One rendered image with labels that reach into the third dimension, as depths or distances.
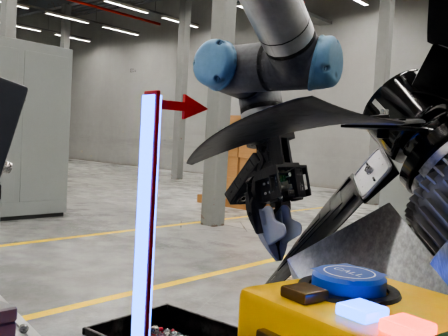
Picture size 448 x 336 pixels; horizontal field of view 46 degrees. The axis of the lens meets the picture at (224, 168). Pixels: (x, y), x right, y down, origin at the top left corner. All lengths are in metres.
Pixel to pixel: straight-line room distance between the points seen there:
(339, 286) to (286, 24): 0.48
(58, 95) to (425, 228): 6.85
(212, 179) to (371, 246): 6.36
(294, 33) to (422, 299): 0.49
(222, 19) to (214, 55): 6.32
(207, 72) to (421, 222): 0.37
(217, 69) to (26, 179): 6.43
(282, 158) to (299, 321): 0.62
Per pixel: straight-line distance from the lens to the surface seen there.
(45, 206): 7.36
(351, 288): 0.28
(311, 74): 0.76
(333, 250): 0.67
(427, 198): 0.68
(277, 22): 0.71
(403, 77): 0.79
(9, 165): 1.08
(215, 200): 7.00
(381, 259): 0.67
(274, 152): 0.88
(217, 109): 6.98
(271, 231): 0.88
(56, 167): 7.37
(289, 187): 0.88
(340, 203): 0.82
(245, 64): 0.80
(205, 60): 0.82
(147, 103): 0.49
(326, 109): 0.53
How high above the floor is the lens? 1.15
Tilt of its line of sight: 3 degrees down
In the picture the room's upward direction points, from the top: 3 degrees clockwise
